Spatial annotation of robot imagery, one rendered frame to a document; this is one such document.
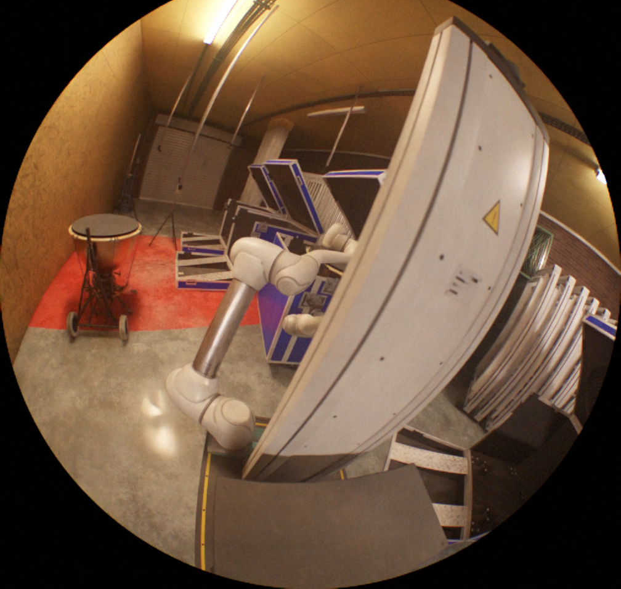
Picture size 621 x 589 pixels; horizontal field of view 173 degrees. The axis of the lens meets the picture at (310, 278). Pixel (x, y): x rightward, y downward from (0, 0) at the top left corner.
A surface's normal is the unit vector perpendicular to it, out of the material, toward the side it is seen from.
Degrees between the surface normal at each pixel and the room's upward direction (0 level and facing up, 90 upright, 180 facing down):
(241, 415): 6
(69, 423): 0
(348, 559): 0
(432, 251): 90
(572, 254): 90
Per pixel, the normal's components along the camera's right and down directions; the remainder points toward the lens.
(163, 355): 0.36, -0.87
